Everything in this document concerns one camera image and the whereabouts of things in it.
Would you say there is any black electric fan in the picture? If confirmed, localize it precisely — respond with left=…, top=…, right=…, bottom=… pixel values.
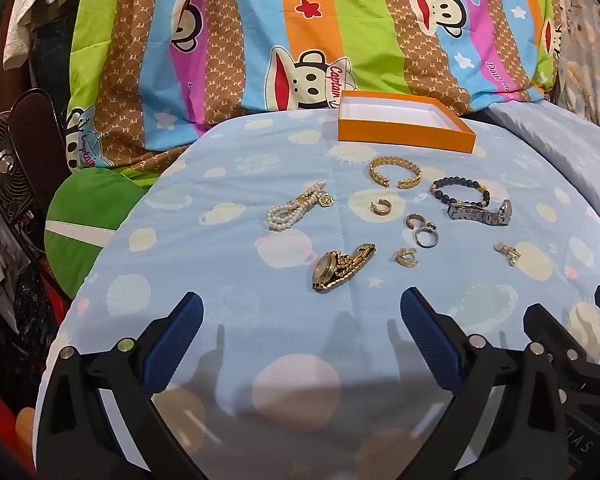
left=0, top=112, right=37, bottom=217

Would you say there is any green cushion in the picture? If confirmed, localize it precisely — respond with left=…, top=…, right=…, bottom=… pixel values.
left=44, top=167, right=148, bottom=306

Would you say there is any silver wristwatch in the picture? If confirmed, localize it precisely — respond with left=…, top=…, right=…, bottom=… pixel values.
left=446, top=199, right=513, bottom=226

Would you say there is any black bead bracelet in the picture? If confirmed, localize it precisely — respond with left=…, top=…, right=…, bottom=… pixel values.
left=430, top=178, right=492, bottom=208

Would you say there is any dark hanging garment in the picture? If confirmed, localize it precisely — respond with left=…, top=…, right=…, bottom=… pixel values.
left=30, top=7, right=83, bottom=111

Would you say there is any pale blue pillow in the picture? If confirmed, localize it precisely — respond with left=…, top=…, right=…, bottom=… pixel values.
left=485, top=100, right=600, bottom=241

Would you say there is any striped cartoon monkey blanket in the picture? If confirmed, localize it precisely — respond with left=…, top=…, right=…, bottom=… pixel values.
left=65, top=0, right=563, bottom=173

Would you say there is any pearl drop earring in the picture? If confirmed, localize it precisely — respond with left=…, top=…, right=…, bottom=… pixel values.
left=493, top=241, right=522, bottom=267

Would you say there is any orange jewelry box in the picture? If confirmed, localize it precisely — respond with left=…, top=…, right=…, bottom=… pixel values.
left=337, top=91, right=477, bottom=154

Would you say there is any white lace garment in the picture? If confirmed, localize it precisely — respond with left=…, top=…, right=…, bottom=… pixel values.
left=2, top=0, right=83, bottom=72

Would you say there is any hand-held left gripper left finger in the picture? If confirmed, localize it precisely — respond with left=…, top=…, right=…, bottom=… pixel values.
left=34, top=291, right=211, bottom=480

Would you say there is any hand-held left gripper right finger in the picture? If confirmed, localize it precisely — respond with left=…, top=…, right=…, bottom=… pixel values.
left=400, top=286, right=572, bottom=480

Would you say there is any gold chain bangle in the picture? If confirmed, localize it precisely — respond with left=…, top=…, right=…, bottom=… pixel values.
left=369, top=156, right=424, bottom=190

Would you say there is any gold wristwatch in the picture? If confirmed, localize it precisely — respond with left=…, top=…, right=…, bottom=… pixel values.
left=311, top=243, right=377, bottom=292

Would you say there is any silver ring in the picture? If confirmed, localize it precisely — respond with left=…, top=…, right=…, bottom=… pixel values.
left=414, top=221, right=440, bottom=249

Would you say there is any dark brown chair back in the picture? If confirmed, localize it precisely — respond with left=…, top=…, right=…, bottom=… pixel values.
left=7, top=87, right=73, bottom=261

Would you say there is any floral curtain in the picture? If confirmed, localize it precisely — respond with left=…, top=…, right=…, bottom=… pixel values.
left=550, top=0, right=600, bottom=133

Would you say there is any pearl bracelet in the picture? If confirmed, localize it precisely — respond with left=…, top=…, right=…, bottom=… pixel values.
left=266, top=180, right=336, bottom=232

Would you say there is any dark patterned cloth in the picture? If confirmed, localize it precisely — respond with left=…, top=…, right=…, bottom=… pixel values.
left=0, top=240, right=56, bottom=411

